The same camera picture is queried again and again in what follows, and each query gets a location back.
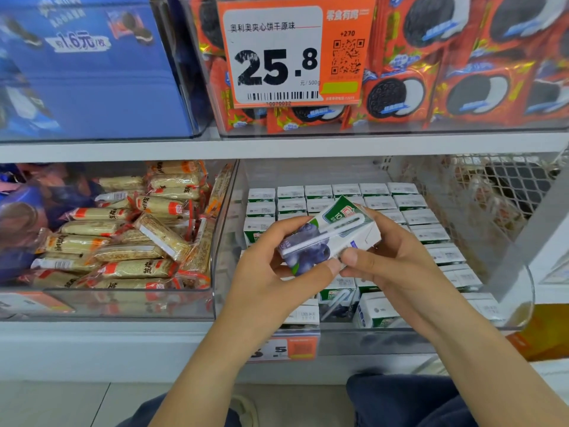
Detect person's left hand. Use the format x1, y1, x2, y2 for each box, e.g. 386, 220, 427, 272
218, 215, 348, 348

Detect person's right hand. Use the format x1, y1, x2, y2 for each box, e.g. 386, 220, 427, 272
340, 209, 463, 339

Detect rows of white juice cartons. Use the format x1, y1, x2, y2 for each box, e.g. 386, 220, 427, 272
242, 182, 508, 330

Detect blueberry juice carton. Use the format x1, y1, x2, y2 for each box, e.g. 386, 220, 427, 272
277, 195, 383, 278

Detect person's right forearm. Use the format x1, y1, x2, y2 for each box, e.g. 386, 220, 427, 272
418, 302, 569, 427

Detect person's left forearm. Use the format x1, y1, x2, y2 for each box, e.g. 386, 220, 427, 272
149, 333, 284, 427

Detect person's left white shoe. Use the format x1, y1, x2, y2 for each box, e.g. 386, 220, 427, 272
229, 394, 261, 427

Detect person's blue jeans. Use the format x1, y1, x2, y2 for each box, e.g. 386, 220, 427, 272
118, 373, 481, 427

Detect small orange price tag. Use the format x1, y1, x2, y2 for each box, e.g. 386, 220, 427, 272
249, 334, 321, 362

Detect clear plastic display bin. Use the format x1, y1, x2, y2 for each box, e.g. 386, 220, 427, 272
0, 160, 236, 319
212, 157, 536, 356

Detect yellow orange snack packet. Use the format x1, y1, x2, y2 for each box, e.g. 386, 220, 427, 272
505, 304, 569, 363

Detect pile of yellow wafer bars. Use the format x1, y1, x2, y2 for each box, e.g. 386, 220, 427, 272
22, 160, 236, 290

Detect stack of red cookie packets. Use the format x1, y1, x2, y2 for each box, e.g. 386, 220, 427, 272
187, 0, 569, 134

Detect large white orange price tag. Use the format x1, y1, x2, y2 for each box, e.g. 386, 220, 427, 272
216, 0, 376, 107

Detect faded orange price tag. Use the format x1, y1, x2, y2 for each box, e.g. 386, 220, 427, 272
0, 289, 76, 317

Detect pile of blue snack packets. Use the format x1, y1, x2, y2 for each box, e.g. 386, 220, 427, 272
0, 162, 99, 285

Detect blue cardboard display box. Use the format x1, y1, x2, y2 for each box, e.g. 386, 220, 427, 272
0, 0, 210, 141

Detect white wire mesh divider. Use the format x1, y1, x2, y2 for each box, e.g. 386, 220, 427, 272
449, 154, 565, 241

